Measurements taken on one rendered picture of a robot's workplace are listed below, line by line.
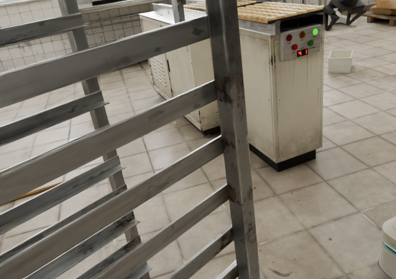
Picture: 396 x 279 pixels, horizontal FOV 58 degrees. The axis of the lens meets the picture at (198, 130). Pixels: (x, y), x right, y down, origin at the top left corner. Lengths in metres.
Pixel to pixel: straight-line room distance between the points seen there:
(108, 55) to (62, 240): 0.21
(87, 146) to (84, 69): 0.09
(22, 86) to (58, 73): 0.04
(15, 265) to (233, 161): 0.32
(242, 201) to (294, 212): 1.36
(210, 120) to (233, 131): 2.12
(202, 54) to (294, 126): 0.81
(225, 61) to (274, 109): 1.53
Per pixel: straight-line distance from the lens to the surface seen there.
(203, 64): 2.50
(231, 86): 0.50
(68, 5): 0.85
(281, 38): 1.90
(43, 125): 0.84
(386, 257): 1.59
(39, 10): 5.76
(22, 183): 0.40
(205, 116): 2.62
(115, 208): 0.46
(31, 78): 0.38
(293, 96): 2.06
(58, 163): 0.41
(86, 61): 0.40
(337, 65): 3.94
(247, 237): 0.64
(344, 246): 1.79
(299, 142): 2.21
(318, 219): 1.91
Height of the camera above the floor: 1.22
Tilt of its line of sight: 25 degrees down
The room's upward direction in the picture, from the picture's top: 9 degrees counter-clockwise
